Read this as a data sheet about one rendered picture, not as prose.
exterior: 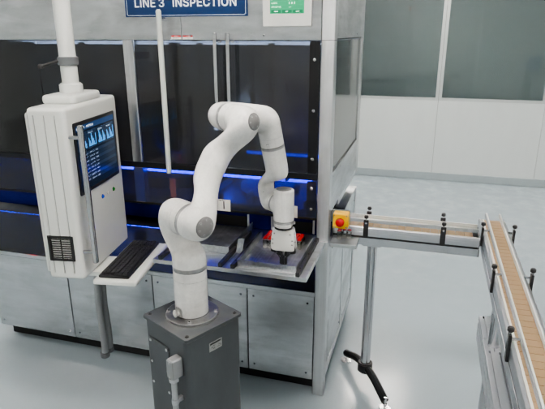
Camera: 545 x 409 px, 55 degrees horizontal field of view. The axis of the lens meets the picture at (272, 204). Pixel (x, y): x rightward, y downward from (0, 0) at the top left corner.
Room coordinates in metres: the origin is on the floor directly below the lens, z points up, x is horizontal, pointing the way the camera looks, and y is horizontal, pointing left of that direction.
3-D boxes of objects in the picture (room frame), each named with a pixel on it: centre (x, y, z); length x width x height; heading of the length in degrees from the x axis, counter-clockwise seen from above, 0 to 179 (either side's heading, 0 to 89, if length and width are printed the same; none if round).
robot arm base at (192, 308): (1.67, 0.29, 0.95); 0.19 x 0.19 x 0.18
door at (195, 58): (2.51, 0.43, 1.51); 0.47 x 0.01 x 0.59; 74
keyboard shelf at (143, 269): (2.27, 0.70, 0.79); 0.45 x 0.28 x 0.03; 173
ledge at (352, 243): (2.34, -0.35, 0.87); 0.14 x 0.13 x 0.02; 164
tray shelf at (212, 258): (2.24, 0.13, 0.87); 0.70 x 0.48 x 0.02; 74
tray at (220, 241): (2.36, 0.27, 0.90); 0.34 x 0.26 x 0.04; 164
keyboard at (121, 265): (2.27, 0.67, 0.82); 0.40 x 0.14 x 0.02; 173
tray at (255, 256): (2.15, -0.02, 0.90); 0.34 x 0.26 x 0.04; 163
